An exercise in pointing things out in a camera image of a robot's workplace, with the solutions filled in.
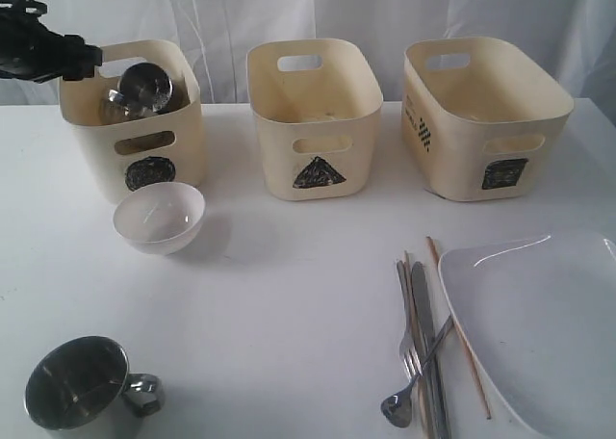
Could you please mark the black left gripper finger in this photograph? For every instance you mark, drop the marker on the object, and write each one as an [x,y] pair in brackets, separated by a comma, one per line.
[79,60]

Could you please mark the cream bin with circle mark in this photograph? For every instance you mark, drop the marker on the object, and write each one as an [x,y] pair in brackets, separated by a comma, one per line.
[123,157]

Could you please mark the small steel spoon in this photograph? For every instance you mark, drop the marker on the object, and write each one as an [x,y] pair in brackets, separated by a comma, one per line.
[397,408]

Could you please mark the cream bin with square mark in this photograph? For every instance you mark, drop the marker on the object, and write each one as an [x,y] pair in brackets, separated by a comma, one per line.
[480,117]

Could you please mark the steel table knife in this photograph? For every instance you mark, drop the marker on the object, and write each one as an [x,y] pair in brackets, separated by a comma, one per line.
[422,302]

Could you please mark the wooden chopstick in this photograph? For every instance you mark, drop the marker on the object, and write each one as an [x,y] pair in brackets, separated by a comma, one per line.
[417,353]
[466,349]

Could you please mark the white backdrop curtain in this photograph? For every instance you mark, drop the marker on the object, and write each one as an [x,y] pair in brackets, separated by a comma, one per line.
[573,40]

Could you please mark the cream bin with triangle mark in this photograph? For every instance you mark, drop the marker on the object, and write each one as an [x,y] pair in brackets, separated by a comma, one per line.
[317,110]

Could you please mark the white square plate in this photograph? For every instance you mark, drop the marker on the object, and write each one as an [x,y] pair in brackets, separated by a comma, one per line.
[539,316]

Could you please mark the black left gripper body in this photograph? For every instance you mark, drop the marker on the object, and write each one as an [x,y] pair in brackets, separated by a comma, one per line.
[29,50]

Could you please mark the small white bowl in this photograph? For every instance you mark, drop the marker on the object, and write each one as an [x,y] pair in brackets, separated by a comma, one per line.
[161,218]

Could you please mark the steel mug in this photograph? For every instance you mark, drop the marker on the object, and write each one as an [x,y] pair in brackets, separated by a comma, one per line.
[144,90]
[85,388]

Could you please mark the steel fork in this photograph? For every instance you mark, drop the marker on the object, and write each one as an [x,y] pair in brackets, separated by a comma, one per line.
[407,351]

